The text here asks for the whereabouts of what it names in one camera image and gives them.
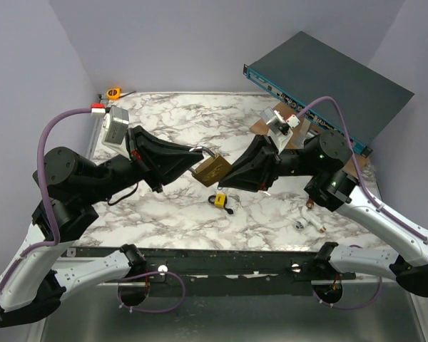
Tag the metal switch stand bracket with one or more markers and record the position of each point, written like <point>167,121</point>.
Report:
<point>299,134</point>

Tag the white tap fitting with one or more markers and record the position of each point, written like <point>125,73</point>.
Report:
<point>306,218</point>

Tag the yellow black padlock with keys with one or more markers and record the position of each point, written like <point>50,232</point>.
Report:
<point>220,201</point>

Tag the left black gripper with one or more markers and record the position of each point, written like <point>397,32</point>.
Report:
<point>158,160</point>

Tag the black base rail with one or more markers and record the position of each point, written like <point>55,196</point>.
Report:
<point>197,272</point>

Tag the brown tap fitting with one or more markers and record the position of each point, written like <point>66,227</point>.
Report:
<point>310,204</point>

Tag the wooden board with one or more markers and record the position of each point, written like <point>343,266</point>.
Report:
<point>260,128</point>

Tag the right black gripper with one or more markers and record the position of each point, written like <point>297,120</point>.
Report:
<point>256,168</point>

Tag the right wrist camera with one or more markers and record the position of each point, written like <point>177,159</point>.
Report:
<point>280,130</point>

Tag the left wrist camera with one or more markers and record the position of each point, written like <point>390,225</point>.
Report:
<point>115,124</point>

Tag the silver padlock key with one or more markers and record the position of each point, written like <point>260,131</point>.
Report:
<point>265,192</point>

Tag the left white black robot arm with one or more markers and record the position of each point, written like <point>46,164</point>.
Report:
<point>30,288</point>

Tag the teal network switch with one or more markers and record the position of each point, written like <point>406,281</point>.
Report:
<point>303,69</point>

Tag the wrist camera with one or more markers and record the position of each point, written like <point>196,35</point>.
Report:
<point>280,130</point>
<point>115,124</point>

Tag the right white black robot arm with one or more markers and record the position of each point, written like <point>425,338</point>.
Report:
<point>322,158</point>

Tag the orange tape measure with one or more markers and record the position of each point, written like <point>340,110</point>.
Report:
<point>117,93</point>

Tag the small brass padlock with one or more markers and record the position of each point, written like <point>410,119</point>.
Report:
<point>211,170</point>

